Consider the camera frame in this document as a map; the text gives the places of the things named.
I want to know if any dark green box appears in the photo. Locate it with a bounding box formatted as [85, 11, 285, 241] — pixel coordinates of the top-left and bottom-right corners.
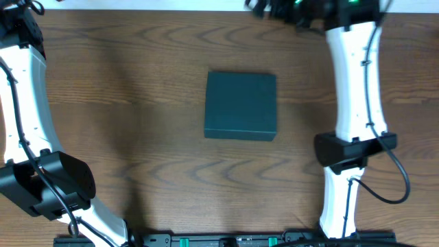
[204, 71, 277, 141]

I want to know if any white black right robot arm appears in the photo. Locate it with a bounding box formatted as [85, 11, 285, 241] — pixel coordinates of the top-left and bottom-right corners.
[245, 0, 396, 239]

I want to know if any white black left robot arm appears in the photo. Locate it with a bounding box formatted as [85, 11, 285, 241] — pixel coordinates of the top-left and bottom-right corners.
[1, 1, 135, 246]

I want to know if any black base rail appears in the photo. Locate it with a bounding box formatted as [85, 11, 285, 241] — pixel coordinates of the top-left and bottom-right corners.
[53, 229, 396, 247]

